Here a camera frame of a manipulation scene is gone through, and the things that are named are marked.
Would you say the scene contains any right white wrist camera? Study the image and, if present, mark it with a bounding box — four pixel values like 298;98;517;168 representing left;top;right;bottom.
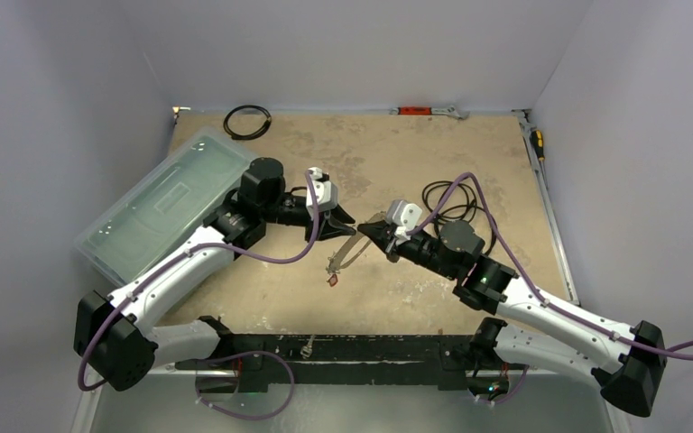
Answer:
384;199;422;244

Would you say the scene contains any aluminium frame rail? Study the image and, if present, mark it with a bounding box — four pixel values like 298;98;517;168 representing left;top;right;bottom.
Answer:
513;109;581;306

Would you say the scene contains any clear plastic storage box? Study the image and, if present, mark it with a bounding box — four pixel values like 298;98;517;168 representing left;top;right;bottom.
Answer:
76;126;257;287

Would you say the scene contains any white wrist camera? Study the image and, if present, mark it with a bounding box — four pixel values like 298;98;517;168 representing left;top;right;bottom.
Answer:
306;167;338;218
384;199;422;244

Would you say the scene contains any red handled adjustable wrench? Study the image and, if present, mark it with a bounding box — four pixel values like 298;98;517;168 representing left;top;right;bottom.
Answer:
389;106;469;120

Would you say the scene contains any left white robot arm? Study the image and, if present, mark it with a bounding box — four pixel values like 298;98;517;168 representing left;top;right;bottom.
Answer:
73;158;356;392

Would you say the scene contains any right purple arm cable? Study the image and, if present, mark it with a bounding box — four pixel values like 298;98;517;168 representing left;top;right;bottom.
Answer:
409;172;693;362

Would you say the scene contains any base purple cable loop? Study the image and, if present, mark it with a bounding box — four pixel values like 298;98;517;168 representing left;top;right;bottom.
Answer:
193;350;297;421

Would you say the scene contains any small coiled black cable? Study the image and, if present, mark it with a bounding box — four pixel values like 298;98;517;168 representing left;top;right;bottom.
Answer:
222;105;273;142

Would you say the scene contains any yellow black screwdriver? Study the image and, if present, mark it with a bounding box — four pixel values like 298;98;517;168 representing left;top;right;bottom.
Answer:
530;129;545;162

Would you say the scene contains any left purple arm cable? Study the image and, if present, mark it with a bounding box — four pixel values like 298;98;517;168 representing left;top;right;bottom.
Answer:
77;170;322;392

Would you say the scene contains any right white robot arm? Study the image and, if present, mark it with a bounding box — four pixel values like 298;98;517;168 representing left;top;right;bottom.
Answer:
357;221;667;418

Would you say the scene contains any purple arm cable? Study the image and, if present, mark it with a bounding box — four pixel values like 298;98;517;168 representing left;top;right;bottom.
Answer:
77;170;322;392
409;172;693;362

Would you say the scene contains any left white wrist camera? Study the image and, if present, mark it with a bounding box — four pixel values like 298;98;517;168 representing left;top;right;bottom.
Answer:
306;167;338;218

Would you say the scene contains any long black usb cable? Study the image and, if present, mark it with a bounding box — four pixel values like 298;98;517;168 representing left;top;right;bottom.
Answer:
421;180;499;255

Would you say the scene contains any silver key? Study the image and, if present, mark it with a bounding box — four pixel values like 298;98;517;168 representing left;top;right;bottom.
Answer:
300;335;316;360

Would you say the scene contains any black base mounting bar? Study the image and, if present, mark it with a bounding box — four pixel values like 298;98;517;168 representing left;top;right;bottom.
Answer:
197;317;530;396

